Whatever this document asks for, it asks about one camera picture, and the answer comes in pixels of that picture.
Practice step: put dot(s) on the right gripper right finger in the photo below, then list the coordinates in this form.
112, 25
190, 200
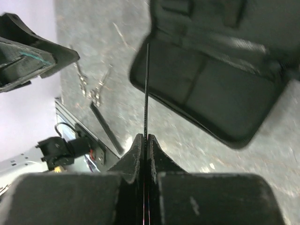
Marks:
177, 197

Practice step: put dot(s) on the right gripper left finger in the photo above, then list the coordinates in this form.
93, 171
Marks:
114, 197

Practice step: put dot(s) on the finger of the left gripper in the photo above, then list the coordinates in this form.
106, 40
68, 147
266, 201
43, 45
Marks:
24, 55

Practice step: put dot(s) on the black handled comb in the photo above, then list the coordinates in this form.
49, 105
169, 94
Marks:
145, 134

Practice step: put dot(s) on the black zipper tool case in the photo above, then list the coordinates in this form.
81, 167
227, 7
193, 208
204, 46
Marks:
220, 64

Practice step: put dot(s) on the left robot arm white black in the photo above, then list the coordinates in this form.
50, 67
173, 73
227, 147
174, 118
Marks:
46, 156

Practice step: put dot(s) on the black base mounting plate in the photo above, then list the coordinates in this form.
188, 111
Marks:
69, 128

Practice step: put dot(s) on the silver scissors right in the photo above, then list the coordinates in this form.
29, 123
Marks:
95, 94

